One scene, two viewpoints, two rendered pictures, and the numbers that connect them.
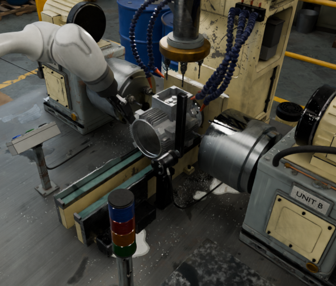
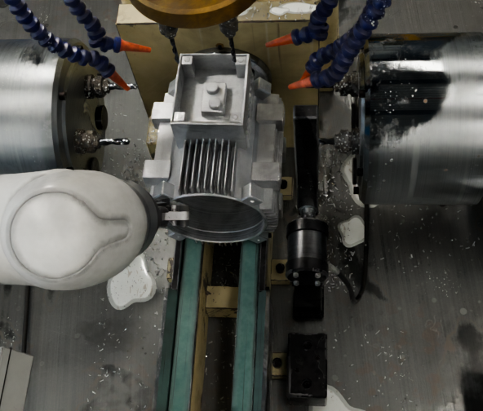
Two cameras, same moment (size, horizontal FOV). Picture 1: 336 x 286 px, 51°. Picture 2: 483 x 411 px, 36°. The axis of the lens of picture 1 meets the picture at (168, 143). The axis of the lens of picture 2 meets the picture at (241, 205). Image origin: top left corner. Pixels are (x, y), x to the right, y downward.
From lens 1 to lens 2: 0.66 m
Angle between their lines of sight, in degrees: 30
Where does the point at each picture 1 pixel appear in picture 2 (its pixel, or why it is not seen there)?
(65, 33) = (55, 240)
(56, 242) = not seen: outside the picture
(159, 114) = (221, 156)
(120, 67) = (9, 85)
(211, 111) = (291, 55)
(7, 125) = not seen: outside the picture
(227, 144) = (437, 145)
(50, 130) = (12, 374)
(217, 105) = not seen: hidden behind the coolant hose
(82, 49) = (116, 239)
